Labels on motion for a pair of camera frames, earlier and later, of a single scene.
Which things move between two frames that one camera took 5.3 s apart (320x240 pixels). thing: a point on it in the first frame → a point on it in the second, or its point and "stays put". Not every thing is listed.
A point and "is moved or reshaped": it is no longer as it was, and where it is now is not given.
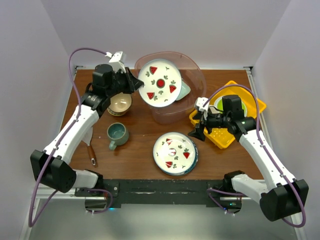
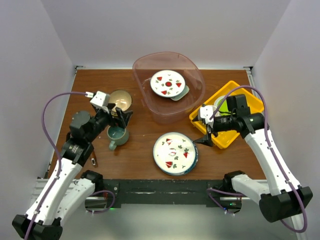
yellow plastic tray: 223,137 stays put
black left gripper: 133,84 → 124,115
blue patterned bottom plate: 195,161 stays put
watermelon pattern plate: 162,82 is moved or reshaped
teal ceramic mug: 118,134 stays put
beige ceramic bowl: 120,104 stays put
